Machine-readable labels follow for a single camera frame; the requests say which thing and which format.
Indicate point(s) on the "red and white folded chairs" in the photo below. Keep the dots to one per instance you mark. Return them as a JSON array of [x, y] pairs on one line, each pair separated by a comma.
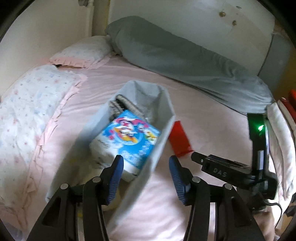
[[290, 103]]

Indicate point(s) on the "near floral pink pillow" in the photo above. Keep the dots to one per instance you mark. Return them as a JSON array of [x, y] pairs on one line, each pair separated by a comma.
[[28, 116]]

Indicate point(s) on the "grey-blue long bolster pillow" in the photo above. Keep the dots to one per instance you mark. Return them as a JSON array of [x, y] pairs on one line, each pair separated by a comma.
[[152, 48]]

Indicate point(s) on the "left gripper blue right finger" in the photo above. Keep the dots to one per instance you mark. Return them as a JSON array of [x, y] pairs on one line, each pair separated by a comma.
[[181, 178]]

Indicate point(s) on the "far floral pink pillow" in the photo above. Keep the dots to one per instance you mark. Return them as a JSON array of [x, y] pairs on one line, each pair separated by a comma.
[[88, 53]]

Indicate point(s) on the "white folded blanket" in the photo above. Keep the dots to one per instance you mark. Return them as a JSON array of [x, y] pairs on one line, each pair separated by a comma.
[[285, 140]]

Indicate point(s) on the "cream bed headboard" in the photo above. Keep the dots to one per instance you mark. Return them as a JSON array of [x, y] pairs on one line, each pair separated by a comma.
[[40, 31]]

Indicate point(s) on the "blue cartoon tissue box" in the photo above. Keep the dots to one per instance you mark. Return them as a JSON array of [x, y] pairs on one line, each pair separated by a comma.
[[128, 136]]

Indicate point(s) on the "pink bed sheet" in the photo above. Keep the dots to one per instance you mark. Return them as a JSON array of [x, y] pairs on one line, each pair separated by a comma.
[[211, 128]]

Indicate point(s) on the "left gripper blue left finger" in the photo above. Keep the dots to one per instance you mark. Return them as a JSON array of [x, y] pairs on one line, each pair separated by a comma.
[[113, 177]]

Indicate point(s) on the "white wardrobe door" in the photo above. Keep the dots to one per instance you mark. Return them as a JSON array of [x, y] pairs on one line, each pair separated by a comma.
[[238, 30]]

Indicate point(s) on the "red packet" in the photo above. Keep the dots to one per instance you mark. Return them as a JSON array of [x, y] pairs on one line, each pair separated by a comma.
[[179, 140]]

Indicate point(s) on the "floral pink pillow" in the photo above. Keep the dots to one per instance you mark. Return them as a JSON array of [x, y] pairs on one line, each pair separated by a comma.
[[28, 116], [88, 53]]

